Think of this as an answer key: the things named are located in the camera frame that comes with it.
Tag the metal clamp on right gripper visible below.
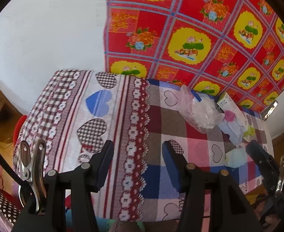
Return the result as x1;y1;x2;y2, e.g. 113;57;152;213
274;155;284;200

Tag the red floral wall cloth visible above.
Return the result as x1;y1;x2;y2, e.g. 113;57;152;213
104;0;284;112

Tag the blue plastic clip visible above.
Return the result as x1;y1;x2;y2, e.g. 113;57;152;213
191;90;202;102

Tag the metal spring clamp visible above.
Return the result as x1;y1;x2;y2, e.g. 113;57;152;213
19;138;47;214

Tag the wooden shelf cabinet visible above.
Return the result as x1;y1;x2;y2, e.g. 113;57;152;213
0;90;22;143

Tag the patchwork heart bedsheet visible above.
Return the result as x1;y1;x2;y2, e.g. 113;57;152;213
13;69;276;223

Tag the light blue crumpled tissue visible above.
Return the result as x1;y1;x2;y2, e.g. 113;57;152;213
225;147;247;169

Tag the white product box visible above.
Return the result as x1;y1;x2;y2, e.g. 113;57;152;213
217;92;249;132

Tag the clear pink plastic bag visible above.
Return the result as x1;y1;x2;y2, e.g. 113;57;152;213
178;85;225;134

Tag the polka dot cloth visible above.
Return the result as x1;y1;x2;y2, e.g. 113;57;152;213
0;190;21;226

